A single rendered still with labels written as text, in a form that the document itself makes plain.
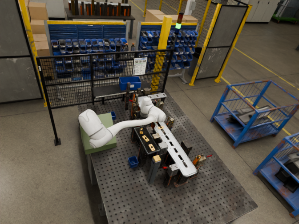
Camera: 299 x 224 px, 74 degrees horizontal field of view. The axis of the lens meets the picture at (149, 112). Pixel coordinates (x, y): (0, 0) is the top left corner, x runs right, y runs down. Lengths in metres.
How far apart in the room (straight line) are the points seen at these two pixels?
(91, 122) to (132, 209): 1.04
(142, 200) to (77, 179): 1.27
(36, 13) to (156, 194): 5.44
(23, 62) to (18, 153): 1.47
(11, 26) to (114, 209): 2.90
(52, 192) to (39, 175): 0.36
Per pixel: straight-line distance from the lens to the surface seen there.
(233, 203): 2.64
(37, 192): 3.26
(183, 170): 2.22
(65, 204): 3.09
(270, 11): 14.45
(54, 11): 8.65
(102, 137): 1.69
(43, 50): 4.83
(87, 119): 1.67
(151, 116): 1.85
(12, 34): 3.76
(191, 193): 2.47
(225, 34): 5.31
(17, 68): 4.03
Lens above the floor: 2.78
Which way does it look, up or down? 41 degrees down
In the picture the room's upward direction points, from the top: 11 degrees clockwise
